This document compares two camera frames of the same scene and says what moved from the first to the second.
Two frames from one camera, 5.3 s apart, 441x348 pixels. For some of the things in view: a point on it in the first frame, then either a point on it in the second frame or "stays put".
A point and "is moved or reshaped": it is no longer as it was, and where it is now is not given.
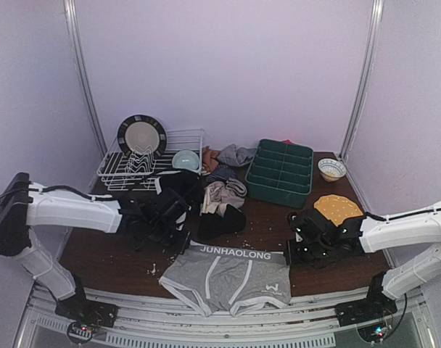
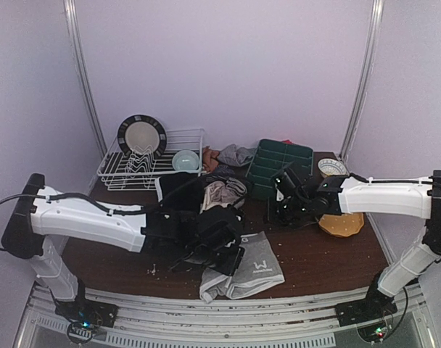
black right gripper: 294,257 -> 283,209
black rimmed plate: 142,135 stays put
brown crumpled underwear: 209,158 stays put
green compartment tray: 280,172 stays put
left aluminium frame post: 72,22 stays put
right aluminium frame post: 370,54 stays put
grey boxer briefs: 212,275 is moved or reshaped
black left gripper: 181,238 -> 228,262
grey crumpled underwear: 236,156 stays put
